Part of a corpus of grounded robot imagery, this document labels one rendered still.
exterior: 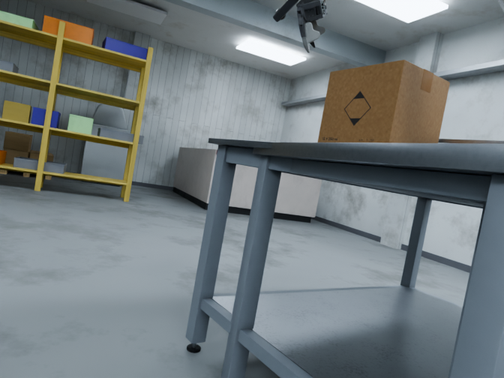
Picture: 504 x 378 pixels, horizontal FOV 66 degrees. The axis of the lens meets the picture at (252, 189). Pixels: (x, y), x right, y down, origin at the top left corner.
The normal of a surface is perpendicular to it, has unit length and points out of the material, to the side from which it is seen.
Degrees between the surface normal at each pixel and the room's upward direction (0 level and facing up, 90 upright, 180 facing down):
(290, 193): 90
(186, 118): 90
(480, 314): 90
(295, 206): 90
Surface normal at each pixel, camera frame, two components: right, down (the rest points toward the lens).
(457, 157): -0.90, -0.14
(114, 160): 0.40, 0.11
